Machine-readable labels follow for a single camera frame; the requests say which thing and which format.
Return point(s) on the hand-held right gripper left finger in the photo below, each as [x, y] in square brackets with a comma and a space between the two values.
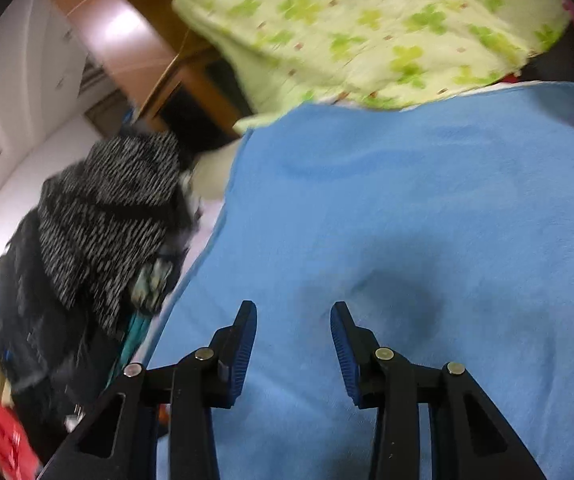
[242, 355]

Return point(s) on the wooden headboard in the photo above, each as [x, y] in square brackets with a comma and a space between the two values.
[132, 25]

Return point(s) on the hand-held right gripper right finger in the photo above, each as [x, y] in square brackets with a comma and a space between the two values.
[344, 355]

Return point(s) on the blue blanket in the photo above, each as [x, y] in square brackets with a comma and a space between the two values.
[392, 210]

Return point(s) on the teal cloth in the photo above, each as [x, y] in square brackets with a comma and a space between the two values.
[134, 335]

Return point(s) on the black white knit garment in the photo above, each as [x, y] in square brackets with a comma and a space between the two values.
[102, 225]

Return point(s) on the black clothes pile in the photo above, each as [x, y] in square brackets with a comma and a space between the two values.
[32, 330]

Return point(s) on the red flat bag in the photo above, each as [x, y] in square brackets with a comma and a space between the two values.
[12, 440]

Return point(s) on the green floral blanket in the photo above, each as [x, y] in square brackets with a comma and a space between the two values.
[342, 25]

